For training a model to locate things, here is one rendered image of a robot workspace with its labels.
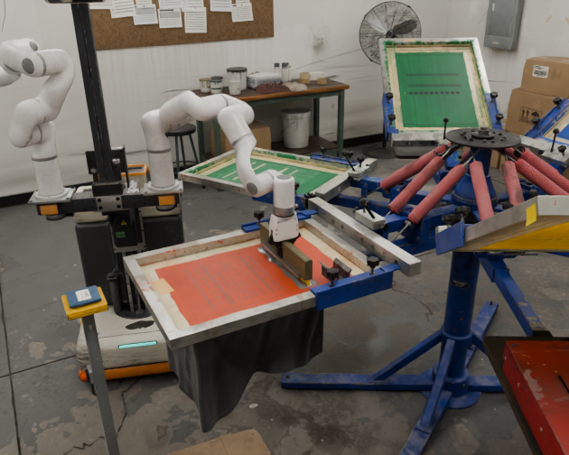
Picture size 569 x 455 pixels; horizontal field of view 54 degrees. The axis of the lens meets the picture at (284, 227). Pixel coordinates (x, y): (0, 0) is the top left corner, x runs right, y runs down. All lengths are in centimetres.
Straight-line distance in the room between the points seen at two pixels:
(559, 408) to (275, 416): 172
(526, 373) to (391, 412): 153
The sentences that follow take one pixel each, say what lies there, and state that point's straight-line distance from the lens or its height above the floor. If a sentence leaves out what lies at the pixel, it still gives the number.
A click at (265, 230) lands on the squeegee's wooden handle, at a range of 213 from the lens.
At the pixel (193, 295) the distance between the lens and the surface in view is 192.
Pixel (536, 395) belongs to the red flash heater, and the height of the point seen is 110.
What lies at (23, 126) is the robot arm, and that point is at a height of 145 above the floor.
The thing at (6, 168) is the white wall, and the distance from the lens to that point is 564.
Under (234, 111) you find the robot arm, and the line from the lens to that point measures 199.
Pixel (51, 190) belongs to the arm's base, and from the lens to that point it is 239.
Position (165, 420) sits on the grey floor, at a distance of 288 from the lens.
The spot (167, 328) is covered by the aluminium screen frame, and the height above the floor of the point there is 99.
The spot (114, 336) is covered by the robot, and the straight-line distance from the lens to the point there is 300.
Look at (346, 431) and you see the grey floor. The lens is 277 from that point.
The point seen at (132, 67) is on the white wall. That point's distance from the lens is 561.
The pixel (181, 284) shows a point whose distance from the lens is 199.
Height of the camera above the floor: 194
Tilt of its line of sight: 25 degrees down
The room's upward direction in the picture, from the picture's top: 1 degrees counter-clockwise
